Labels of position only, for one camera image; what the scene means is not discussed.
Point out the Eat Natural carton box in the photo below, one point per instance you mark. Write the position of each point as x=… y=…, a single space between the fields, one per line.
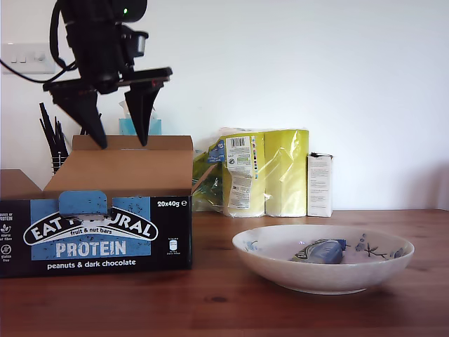
x=87 y=245

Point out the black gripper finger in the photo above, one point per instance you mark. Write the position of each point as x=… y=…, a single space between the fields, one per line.
x=142 y=109
x=86 y=112

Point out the blue protein snack bar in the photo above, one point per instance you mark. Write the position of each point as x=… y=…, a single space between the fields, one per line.
x=322 y=251

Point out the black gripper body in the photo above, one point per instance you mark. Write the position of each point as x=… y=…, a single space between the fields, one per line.
x=94 y=56

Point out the yellow-green paper towel pack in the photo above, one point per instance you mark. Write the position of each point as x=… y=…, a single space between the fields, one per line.
x=280 y=175

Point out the white floral ceramic plate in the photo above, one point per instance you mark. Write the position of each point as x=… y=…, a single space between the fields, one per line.
x=315 y=277

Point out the blue tissue box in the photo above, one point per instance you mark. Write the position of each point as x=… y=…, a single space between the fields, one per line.
x=124 y=127

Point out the small white printed carton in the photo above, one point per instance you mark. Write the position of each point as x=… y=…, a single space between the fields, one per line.
x=319 y=186

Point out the white wall light switch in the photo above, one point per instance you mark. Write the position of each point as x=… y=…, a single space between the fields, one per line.
x=31 y=49

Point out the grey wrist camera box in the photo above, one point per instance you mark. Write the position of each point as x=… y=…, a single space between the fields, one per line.
x=140 y=44

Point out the green plastic bag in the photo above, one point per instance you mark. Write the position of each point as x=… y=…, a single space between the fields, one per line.
x=207 y=189

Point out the white tissue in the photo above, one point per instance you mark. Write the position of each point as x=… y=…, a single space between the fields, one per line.
x=124 y=109

